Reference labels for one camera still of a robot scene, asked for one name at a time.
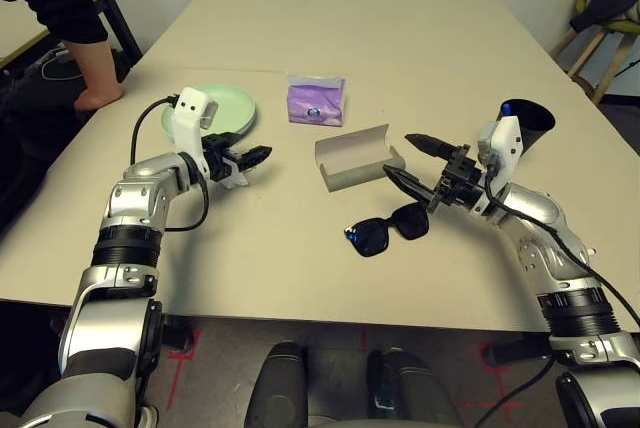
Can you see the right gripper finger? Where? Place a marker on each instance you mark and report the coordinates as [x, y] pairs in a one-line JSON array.
[[412, 185], [430, 145]]

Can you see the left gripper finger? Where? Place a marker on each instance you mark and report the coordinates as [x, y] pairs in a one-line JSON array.
[[255, 154], [246, 167]]

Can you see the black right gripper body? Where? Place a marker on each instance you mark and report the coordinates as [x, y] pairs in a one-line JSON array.
[[457, 180]]

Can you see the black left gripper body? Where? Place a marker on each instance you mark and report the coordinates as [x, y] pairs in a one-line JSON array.
[[217, 158]]

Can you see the light green plate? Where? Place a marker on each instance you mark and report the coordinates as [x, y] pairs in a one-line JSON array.
[[235, 108]]

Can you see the grey glasses case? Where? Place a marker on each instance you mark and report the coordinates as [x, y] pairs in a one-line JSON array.
[[350, 178]]

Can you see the black sunglasses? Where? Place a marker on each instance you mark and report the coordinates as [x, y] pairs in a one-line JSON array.
[[372, 240]]

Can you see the robot left silver arm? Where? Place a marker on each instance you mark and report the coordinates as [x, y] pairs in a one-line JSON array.
[[140, 188]]

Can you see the robot right silver arm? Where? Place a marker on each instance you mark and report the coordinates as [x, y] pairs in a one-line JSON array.
[[540, 213]]

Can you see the person's bare forearm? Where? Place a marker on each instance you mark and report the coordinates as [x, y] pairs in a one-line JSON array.
[[95, 65]]

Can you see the person's hand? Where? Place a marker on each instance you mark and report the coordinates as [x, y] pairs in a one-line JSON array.
[[100, 97]]

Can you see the purple tissue pack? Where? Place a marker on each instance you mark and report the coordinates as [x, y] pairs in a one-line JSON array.
[[315, 103]]

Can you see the blue marker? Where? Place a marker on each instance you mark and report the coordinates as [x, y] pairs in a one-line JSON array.
[[507, 109]]

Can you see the black pen cup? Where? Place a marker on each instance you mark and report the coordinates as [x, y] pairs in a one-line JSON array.
[[537, 123]]

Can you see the short red tape strip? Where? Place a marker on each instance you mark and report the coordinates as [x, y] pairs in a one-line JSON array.
[[364, 337]]

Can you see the black table foot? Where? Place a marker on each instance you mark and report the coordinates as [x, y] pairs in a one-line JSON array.
[[177, 335], [515, 350]]

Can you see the wooden stool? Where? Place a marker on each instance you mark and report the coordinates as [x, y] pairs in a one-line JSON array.
[[612, 68]]

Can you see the robot right leg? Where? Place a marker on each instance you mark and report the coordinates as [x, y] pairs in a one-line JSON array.
[[420, 388]]

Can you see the robot leg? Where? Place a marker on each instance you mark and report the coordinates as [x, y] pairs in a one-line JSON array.
[[277, 383], [420, 388]]

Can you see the thin black stand leg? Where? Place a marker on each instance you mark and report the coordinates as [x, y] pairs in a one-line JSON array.
[[625, 65]]

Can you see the red tape corner mark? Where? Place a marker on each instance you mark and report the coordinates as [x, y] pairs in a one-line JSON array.
[[176, 373]]

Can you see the robot left leg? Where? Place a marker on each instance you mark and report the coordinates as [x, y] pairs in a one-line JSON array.
[[277, 383]]

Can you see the yellow-green stool cushion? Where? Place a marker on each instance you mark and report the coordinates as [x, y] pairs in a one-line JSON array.
[[625, 25]]

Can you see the robot grey waist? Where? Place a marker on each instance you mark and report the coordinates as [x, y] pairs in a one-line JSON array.
[[337, 422]]

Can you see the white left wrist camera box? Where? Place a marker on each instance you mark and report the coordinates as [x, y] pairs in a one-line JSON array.
[[187, 118]]

